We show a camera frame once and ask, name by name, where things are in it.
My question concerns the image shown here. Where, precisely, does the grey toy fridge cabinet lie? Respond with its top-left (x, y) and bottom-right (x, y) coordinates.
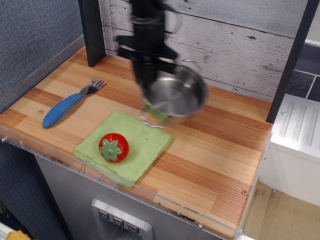
top-left (35, 156), bottom-right (217, 240)

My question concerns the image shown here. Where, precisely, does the silver dispenser button panel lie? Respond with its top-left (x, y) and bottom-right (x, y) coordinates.
top-left (91, 198), bottom-right (154, 240)

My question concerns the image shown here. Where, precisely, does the green folded cloth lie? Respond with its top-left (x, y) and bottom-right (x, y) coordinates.
top-left (73, 110), bottom-right (172, 189)

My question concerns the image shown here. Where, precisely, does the blue handled metal fork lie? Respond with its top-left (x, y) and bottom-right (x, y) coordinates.
top-left (42, 77), bottom-right (105, 129)

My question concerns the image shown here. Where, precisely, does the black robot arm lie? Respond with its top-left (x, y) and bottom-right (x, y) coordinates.
top-left (116, 0), bottom-right (178, 89)

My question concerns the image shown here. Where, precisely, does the left black vertical post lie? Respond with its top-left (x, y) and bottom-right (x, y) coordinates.
top-left (78, 0), bottom-right (106, 67)

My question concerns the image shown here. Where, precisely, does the stainless steel pot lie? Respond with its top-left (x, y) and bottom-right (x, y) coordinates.
top-left (139, 63), bottom-right (208, 128)

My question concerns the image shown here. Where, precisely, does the clear acrylic left guard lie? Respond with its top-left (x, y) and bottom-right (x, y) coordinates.
top-left (0, 35), bottom-right (85, 113)

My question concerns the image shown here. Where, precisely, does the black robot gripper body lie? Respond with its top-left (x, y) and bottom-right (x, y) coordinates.
top-left (116, 17), bottom-right (178, 74)

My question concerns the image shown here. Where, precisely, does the black vertical post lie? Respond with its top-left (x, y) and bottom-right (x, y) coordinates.
top-left (266, 0), bottom-right (320, 124)
top-left (78, 0), bottom-right (106, 67)

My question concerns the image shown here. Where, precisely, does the red toy strawberry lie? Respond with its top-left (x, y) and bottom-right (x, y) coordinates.
top-left (98, 133), bottom-right (130, 163)

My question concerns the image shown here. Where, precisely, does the right black vertical post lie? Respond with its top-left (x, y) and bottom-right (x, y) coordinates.
top-left (266, 0), bottom-right (320, 124)

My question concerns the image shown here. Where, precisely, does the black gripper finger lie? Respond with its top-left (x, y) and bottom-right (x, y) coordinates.
top-left (132, 59), bottom-right (159, 90)

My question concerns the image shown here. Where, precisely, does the clear acrylic guard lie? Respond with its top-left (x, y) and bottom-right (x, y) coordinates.
top-left (0, 35), bottom-right (85, 113)
top-left (0, 127), bottom-right (244, 240)

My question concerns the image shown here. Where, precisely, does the yellow object bottom left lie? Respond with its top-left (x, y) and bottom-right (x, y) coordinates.
top-left (6, 230), bottom-right (31, 240)

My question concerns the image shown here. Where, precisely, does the white toy sink unit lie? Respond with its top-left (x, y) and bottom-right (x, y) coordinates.
top-left (258, 94), bottom-right (320, 206)

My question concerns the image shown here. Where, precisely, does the clear acrylic front guard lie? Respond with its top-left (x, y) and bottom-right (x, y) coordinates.
top-left (0, 127), bottom-right (244, 240)

